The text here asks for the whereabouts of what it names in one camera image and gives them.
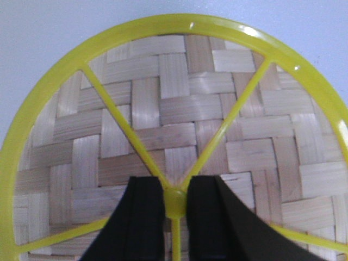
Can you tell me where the woven bamboo steamer lid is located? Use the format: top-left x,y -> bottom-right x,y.
1,14 -> 347,260

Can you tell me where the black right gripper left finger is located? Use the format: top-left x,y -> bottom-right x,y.
81,177 -> 165,260

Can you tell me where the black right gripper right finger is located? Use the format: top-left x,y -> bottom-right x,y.
187,176 -> 321,260

